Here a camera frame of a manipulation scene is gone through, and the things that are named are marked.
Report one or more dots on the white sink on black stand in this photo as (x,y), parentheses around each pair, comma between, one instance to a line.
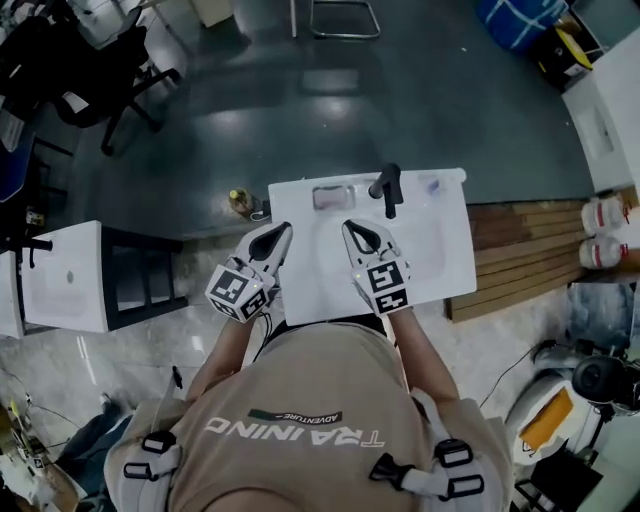
(60,280)

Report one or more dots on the cardboard box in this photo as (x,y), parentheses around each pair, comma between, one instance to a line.
(570,22)

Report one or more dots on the beige waste bin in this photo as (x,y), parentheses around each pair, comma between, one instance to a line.
(212,12)

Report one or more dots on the orange envelope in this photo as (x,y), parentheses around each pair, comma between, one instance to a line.
(547,420)

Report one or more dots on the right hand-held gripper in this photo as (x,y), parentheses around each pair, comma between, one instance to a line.
(385,285)

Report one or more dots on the black and yellow box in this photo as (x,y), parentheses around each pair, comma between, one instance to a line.
(565,57)

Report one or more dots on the blue plastic chair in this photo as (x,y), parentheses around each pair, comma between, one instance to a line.
(12,170)

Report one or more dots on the black mesh office chair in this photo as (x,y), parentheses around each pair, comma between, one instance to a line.
(90,75)

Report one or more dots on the white sink with white faucet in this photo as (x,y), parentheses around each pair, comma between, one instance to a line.
(9,295)

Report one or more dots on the tall black faucet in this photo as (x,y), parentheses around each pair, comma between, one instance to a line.
(390,192)

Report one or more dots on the clear soap dispenser bottle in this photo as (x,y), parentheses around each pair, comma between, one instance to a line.
(433,185)

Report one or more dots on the person's beige shirt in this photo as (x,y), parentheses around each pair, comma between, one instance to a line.
(300,390)

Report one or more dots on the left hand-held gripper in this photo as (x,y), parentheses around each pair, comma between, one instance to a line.
(240,292)

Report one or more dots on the person's left forearm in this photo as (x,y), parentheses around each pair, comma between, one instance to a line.
(220,355)

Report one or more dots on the white plastic jug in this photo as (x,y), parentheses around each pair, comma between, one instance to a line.
(600,252)
(602,217)

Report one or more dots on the white ceramic sink basin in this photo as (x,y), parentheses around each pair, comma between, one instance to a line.
(440,235)

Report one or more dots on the black round device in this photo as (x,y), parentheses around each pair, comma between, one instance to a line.
(605,377)

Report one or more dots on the person's right forearm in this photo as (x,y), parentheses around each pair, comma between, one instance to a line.
(425,355)

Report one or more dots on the black cantilever visitor chair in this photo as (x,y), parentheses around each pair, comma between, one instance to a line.
(345,34)

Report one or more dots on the wooden slatted platform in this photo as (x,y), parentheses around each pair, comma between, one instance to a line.
(525,250)

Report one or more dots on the white oval tub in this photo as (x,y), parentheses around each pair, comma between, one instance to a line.
(585,420)

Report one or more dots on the small black faucet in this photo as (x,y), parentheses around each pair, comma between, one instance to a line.
(35,247)

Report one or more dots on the yellow-capped bottle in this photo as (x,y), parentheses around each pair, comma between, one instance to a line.
(242,201)

